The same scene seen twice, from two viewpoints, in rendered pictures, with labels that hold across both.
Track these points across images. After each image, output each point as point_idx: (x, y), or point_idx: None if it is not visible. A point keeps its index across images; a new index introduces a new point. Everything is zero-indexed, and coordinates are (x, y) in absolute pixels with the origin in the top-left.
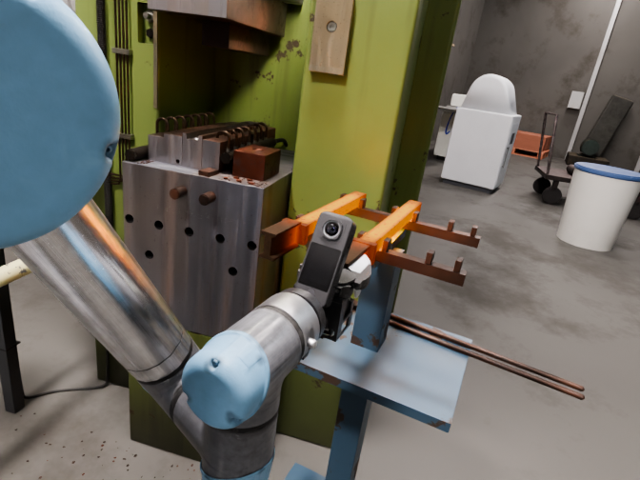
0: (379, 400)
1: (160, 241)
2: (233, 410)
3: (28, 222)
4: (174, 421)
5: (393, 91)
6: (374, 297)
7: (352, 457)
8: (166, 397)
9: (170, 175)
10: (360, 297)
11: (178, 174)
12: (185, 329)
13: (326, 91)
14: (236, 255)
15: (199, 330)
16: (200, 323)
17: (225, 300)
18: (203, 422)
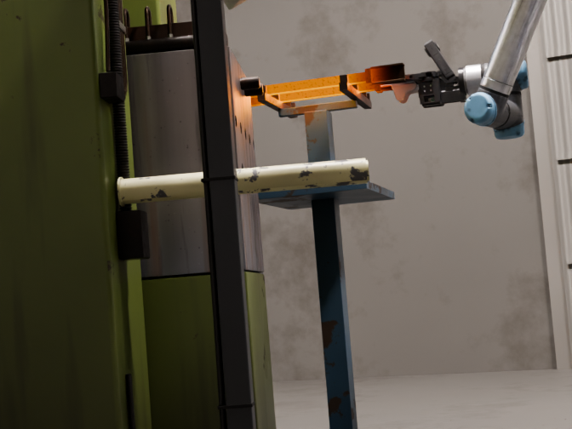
0: (386, 192)
1: (243, 149)
2: (528, 76)
3: None
4: (511, 112)
5: (175, 12)
6: (332, 145)
7: (346, 301)
8: (506, 105)
9: (237, 65)
10: (329, 148)
11: (238, 65)
12: (255, 269)
13: (163, 3)
14: (253, 157)
15: (257, 266)
16: (256, 255)
17: (256, 216)
18: (514, 103)
